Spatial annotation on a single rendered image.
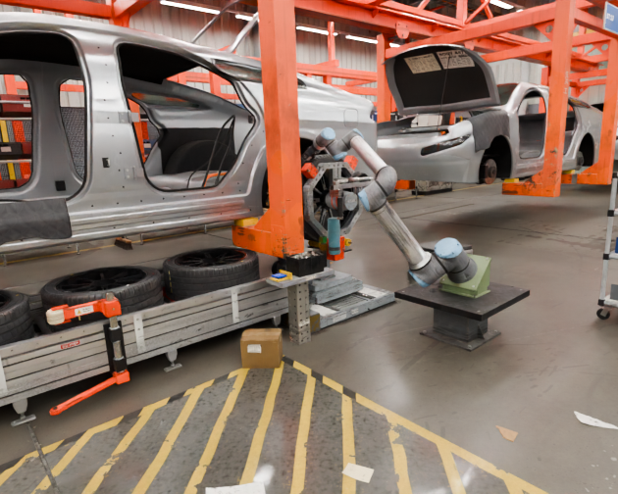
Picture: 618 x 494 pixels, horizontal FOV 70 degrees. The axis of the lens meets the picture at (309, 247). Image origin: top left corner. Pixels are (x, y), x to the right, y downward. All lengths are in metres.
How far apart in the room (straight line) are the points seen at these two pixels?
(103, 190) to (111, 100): 0.53
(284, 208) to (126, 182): 0.98
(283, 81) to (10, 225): 1.72
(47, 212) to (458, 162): 4.35
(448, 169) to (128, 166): 3.83
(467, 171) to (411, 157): 0.68
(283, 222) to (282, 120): 0.64
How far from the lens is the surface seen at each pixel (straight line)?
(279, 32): 2.92
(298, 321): 2.84
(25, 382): 2.56
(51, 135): 4.60
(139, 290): 2.70
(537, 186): 6.41
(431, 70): 6.58
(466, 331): 2.92
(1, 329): 2.62
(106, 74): 3.01
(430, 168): 5.66
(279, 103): 2.83
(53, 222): 2.84
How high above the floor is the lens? 1.22
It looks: 12 degrees down
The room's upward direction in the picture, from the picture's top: 2 degrees counter-clockwise
